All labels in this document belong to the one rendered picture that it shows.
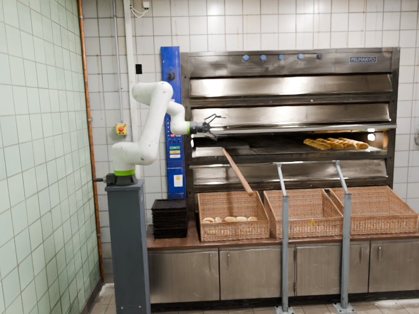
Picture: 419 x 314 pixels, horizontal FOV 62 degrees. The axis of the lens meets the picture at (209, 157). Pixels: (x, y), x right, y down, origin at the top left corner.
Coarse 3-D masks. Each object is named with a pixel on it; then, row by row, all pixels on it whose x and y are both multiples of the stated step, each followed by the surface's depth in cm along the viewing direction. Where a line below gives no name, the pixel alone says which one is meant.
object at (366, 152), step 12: (192, 156) 319; (204, 156) 317; (216, 156) 315; (240, 156) 315; (252, 156) 316; (264, 156) 316; (276, 156) 317; (288, 156) 317; (300, 156) 318; (312, 156) 318; (324, 156) 319; (336, 156) 319
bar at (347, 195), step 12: (192, 168) 277; (348, 192) 265; (288, 204) 262; (348, 204) 264; (288, 216) 263; (348, 216) 265; (288, 228) 265; (348, 228) 267; (348, 240) 268; (348, 252) 270; (348, 264) 271; (348, 276) 273; (276, 312) 276; (288, 312) 275; (348, 312) 273
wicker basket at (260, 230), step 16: (224, 192) 317; (240, 192) 318; (256, 192) 317; (208, 208) 315; (224, 208) 316; (256, 208) 318; (208, 224) 272; (224, 224) 274; (240, 224) 275; (256, 224) 276; (208, 240) 274
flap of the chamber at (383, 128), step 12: (216, 132) 296; (228, 132) 297; (240, 132) 297; (252, 132) 298; (264, 132) 299; (276, 132) 302; (288, 132) 305; (300, 132) 308; (324, 132) 315; (336, 132) 319
